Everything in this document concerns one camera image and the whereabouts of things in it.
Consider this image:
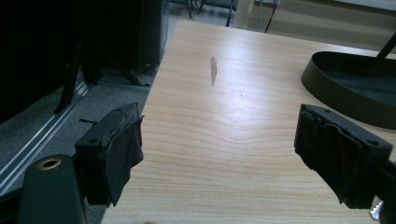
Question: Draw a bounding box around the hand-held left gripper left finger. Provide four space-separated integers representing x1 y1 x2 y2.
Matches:
74 102 145 208

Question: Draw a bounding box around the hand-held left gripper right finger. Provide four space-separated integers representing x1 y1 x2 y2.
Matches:
293 104 394 210

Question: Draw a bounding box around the black oval tray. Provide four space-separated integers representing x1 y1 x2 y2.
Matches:
301 50 396 131

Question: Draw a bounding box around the black tripod stand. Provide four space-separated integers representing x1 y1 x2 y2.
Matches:
54 36 152 115

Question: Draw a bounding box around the black slanted rod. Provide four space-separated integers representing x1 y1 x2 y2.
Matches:
375 31 396 60

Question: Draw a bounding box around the dark panel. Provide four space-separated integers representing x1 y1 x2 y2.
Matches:
0 0 80 125

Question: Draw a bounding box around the black cabinet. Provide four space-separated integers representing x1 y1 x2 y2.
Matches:
83 0 171 73

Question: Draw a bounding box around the black chair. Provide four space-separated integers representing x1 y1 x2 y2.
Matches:
186 0 239 28

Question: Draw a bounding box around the metal floor rail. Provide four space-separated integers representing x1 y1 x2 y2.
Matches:
0 81 90 195

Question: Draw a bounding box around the black cable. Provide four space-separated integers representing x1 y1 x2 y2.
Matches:
264 0 280 35

